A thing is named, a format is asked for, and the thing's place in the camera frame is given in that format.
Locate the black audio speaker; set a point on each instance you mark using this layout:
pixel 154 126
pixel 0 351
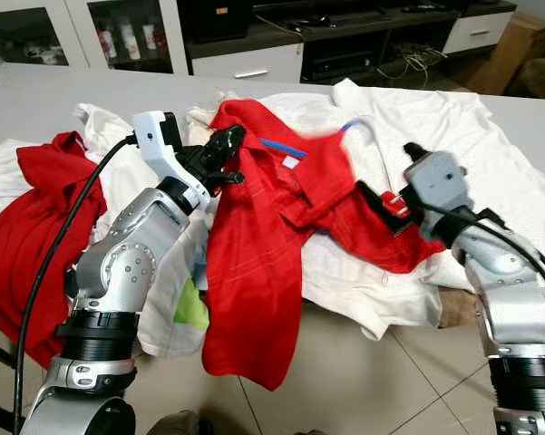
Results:
pixel 218 18

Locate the white glass door cabinet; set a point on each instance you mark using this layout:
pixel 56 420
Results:
pixel 79 27

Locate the brown stool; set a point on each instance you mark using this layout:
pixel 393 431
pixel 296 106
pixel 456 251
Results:
pixel 542 80

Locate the brown cardboard box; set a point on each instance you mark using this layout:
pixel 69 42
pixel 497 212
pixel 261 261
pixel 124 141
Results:
pixel 521 45

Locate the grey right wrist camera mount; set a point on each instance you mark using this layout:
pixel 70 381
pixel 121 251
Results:
pixel 440 181

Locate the dark TV stand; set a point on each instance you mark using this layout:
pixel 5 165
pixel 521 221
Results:
pixel 354 27

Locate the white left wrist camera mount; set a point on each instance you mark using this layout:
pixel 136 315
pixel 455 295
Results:
pixel 154 145

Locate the cream garment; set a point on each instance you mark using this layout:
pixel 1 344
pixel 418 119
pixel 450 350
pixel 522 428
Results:
pixel 204 109

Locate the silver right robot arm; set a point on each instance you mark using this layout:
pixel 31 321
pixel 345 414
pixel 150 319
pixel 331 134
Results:
pixel 517 308

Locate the white polo shirt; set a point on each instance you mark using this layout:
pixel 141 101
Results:
pixel 104 136

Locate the white drawer front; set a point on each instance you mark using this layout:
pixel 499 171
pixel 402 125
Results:
pixel 479 30

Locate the white bottle red label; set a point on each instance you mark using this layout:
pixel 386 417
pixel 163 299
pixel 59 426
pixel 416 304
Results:
pixel 113 45
pixel 154 38
pixel 132 41

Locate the lime green cloth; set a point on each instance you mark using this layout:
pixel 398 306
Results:
pixel 190 310

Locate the black set-top box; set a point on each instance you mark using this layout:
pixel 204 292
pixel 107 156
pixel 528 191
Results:
pixel 345 62

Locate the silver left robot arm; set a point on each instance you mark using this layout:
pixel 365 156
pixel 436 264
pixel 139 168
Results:
pixel 127 272

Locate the red striped polo shirt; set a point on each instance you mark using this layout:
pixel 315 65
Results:
pixel 254 299

